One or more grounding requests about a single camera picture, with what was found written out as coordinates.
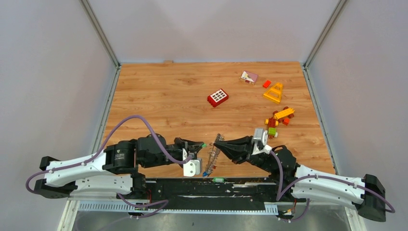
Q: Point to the small red toy brick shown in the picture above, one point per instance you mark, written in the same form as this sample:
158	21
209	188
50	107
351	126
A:
266	84

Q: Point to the large grey toothed keyring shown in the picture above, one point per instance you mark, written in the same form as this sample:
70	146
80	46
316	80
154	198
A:
213	156

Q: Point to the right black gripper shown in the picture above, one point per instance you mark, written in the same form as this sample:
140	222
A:
239	149

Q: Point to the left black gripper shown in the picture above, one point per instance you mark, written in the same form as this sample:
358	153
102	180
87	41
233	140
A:
192	147

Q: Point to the pink roof toy house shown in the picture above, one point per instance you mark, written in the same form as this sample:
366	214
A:
249	77

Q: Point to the small green bubble level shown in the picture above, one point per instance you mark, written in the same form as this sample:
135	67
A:
218	180

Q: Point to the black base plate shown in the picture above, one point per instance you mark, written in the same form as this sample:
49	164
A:
237	194

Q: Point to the yellow orange toy car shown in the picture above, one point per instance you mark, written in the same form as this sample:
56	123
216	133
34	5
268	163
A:
286	112

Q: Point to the red green toy vehicle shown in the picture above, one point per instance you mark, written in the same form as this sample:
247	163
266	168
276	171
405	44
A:
271	124

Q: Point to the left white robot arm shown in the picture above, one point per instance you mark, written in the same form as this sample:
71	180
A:
116	168

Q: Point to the yellow triangular toy frame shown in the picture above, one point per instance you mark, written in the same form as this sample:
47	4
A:
274	94

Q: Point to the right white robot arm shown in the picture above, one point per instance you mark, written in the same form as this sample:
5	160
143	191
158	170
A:
366	195

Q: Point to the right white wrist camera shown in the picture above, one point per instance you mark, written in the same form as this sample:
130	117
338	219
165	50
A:
259	142

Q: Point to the red window toy brick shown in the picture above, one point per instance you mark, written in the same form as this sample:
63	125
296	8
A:
217	98

